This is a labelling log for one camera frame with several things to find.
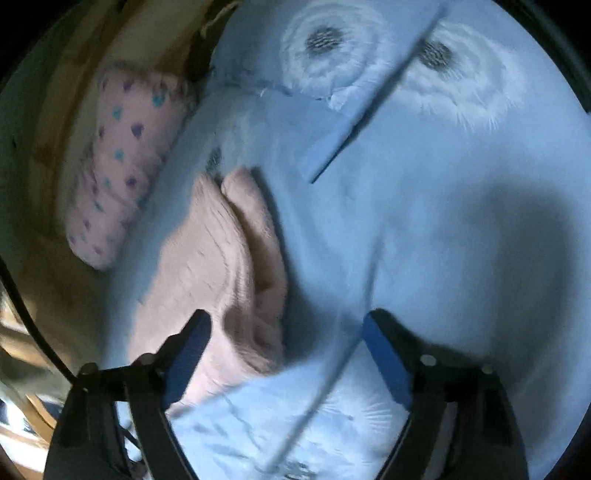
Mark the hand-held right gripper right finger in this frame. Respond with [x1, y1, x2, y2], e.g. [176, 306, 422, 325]
[362, 308, 529, 480]

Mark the blue bed sheet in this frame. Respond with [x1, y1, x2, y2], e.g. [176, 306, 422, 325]
[92, 0, 589, 480]

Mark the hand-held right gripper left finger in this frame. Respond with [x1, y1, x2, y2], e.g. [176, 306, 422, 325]
[44, 308, 213, 480]

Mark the pink knitted cardigan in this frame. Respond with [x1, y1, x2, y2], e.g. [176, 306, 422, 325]
[129, 167, 289, 416]

